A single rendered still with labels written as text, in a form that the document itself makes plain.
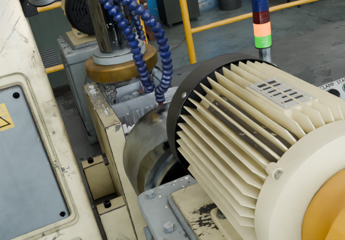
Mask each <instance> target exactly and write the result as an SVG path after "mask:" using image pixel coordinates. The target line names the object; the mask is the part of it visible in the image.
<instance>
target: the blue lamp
mask: <svg viewBox="0 0 345 240"><path fill-rule="evenodd" d="M251 4H252V11H253V12H262V11H266V10H268V9H269V0H251Z"/></svg>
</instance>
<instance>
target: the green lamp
mask: <svg viewBox="0 0 345 240"><path fill-rule="evenodd" d="M254 37H255V46H256V47H257V48H266V47H269V46H271V45H272V40H271V34H270V35H267V36H261V37H258V36H254Z"/></svg>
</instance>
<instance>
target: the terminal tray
mask: <svg viewBox="0 0 345 240"><path fill-rule="evenodd" d="M141 88H142V82H141V81H139V82H136V83H132V84H129V85H126V86H122V87H119V88H116V90H117V93H118V94H117V95H116V96H117V98H116V103H115V104H114V102H113V100H111V98H110V97H109V96H108V95H107V92H104V93H103V94H104V96H105V98H106V99H107V101H108V102H109V104H110V105H111V107H112V108H113V110H114V112H115V113H116V115H117V116H118V118H119V119H120V121H121V122H122V125H123V124H126V125H127V127H128V126H130V127H132V126H133V124H134V125H135V124H136V123H137V121H138V120H139V119H140V118H141V117H142V116H144V115H145V114H146V113H147V112H149V111H150V110H152V109H153V108H155V107H157V106H159V105H158V102H157V101H156V97H155V89H154V91H153V92H152V93H148V94H144V93H139V90H140V89H141ZM118 101H119V102H118Z"/></svg>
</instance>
